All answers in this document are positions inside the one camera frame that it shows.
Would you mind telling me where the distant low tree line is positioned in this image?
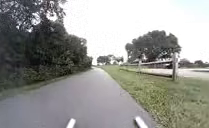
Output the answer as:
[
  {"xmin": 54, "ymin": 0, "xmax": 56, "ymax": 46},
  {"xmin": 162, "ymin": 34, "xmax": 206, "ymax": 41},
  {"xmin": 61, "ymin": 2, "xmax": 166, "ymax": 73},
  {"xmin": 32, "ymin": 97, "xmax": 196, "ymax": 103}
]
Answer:
[{"xmin": 178, "ymin": 58, "xmax": 209, "ymax": 70}]

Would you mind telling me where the pale road behind fence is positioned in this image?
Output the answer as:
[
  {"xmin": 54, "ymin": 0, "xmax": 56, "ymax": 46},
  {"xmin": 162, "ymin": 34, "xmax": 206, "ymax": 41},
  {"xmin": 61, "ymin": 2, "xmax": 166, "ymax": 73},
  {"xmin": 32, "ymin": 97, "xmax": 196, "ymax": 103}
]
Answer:
[{"xmin": 124, "ymin": 67, "xmax": 209, "ymax": 81}]

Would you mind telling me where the grass verge with fence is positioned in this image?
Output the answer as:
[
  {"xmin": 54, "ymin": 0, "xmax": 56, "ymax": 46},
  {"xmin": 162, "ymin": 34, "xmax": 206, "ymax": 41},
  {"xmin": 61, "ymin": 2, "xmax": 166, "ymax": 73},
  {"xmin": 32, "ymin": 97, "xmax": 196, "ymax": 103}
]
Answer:
[{"xmin": 100, "ymin": 64, "xmax": 209, "ymax": 128}]

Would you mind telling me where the grey asphalt path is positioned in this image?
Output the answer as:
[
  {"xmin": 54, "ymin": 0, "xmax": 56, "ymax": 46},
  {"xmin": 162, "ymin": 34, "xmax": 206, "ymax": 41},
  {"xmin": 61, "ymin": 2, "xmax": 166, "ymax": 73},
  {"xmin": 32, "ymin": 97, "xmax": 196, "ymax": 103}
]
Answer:
[{"xmin": 0, "ymin": 66, "xmax": 159, "ymax": 128}]

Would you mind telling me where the large dark tree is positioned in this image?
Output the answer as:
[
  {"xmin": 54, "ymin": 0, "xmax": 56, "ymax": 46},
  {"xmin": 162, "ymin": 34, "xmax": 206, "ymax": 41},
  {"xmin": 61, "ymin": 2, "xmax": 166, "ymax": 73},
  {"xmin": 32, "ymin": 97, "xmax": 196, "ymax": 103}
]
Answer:
[{"xmin": 124, "ymin": 29, "xmax": 182, "ymax": 64}]

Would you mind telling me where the wooden rail fence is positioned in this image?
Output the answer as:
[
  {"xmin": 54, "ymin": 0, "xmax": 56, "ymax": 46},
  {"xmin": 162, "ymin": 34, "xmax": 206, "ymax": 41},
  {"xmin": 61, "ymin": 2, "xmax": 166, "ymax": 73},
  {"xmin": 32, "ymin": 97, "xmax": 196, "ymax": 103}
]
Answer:
[{"xmin": 119, "ymin": 51, "xmax": 209, "ymax": 82}]

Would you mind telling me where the grass strip below trees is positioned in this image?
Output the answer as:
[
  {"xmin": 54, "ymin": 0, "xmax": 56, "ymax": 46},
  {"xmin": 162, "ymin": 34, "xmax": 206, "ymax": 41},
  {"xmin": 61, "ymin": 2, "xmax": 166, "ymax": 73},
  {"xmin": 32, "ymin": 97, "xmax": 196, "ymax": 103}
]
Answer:
[{"xmin": 0, "ymin": 67, "xmax": 92, "ymax": 104}]

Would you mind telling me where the dense row of trees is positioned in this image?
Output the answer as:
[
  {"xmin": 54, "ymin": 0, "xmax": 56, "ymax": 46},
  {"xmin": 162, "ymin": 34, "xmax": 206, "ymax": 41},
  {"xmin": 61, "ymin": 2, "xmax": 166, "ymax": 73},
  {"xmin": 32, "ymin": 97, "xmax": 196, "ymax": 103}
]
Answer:
[{"xmin": 0, "ymin": 0, "xmax": 94, "ymax": 91}]

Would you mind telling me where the distant group of trees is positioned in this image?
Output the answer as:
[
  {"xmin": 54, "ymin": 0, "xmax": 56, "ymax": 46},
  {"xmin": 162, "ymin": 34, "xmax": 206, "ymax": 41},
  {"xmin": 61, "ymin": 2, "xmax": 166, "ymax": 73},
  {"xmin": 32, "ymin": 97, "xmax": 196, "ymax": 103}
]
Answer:
[{"xmin": 96, "ymin": 54, "xmax": 125, "ymax": 66}]

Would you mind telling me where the robot's own part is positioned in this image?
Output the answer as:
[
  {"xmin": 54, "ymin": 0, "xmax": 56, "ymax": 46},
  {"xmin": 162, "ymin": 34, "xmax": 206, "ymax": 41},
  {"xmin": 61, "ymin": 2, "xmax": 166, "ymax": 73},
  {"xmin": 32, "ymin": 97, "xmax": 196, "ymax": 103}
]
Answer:
[
  {"xmin": 65, "ymin": 117, "xmax": 77, "ymax": 128},
  {"xmin": 134, "ymin": 115, "xmax": 149, "ymax": 128}
]

